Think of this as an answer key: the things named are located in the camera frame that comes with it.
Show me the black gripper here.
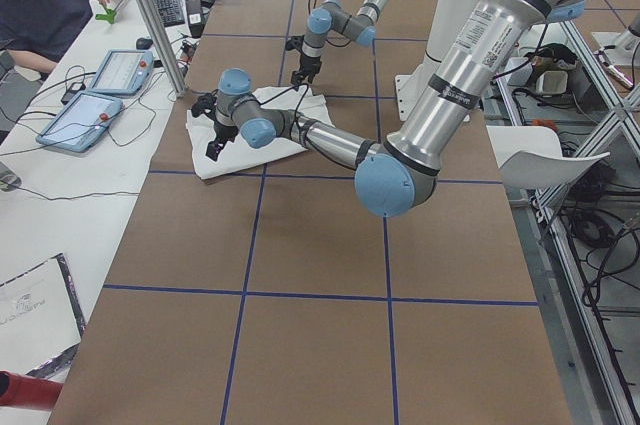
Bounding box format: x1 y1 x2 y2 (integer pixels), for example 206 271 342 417
205 119 237 161
291 55 322 86

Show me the white long-sleeve printed shirt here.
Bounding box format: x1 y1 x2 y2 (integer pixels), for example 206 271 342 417
186 87 333 180

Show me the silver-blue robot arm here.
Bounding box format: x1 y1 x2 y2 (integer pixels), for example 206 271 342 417
206 0 586 217
285 0 388 87

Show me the upper blue teach pendant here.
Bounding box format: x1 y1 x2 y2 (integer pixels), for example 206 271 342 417
88 49 154 97

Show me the blue teach pendant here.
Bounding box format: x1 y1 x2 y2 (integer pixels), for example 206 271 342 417
88 49 154 97
36 91 123 153

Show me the black computer mouse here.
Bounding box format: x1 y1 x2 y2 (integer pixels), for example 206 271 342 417
135 37 153 50

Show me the lower blue teach pendant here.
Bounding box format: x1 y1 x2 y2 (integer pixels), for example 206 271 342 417
36 91 123 153

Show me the black computer keyboard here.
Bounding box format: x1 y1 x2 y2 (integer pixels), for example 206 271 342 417
152 0 185 27

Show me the green plastic clamp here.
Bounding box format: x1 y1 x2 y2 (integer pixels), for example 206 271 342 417
95 7 117 25

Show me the white central mounting column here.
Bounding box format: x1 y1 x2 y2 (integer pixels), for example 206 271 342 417
394 0 477 122

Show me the seated person in dark shirt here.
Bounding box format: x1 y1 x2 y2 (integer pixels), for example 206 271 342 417
1 0 111 75

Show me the white plastic chair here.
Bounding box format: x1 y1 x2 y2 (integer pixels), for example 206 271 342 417
487 125 610 190

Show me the red cylindrical object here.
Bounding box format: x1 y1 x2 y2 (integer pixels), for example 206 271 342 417
1 371 63 411

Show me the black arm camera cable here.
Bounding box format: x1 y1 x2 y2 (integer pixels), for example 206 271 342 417
257 80 321 146

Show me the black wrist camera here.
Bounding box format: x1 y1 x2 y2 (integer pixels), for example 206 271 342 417
190 93 217 120
285 35 305 53

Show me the aluminium frame post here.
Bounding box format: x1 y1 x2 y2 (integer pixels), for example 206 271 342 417
136 0 187 98

